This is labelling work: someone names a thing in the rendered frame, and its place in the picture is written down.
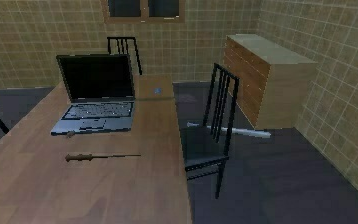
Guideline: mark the black open laptop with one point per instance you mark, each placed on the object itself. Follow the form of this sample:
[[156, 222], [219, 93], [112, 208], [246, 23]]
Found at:
[[97, 96]]

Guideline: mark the small brown round object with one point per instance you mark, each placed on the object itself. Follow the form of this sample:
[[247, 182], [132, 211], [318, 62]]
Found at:
[[70, 134]]

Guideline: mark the white baseball bat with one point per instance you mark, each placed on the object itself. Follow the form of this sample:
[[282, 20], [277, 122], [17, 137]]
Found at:
[[250, 132]]

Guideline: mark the brown wooden table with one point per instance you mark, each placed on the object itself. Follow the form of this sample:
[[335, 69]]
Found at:
[[120, 186]]

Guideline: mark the wooden chest of drawers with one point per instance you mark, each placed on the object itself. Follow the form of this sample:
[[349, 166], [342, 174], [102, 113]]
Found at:
[[270, 83]]

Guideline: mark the brown framed window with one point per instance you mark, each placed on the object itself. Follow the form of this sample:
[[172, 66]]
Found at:
[[143, 10]]

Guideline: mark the small blue flat object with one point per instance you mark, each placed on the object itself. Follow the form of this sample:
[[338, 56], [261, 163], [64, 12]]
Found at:
[[158, 90]]

